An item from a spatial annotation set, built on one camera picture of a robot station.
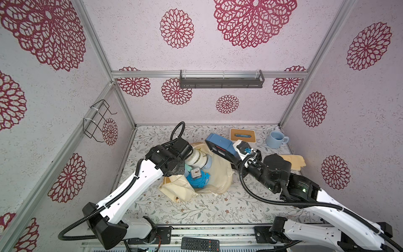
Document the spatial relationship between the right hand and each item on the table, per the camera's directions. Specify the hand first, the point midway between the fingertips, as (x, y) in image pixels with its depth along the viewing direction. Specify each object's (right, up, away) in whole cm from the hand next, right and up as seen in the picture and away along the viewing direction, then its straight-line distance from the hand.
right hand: (234, 148), depth 60 cm
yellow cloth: (+47, -10, +38) cm, 61 cm away
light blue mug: (+37, +4, +44) cm, 58 cm away
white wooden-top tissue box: (+19, +7, +50) cm, 54 cm away
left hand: (-25, -11, +13) cm, 30 cm away
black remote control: (-12, -44, +11) cm, 47 cm away
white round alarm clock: (-15, -7, +28) cm, 33 cm away
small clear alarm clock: (-15, -15, +28) cm, 35 cm away
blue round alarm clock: (-13, -20, +25) cm, 34 cm away
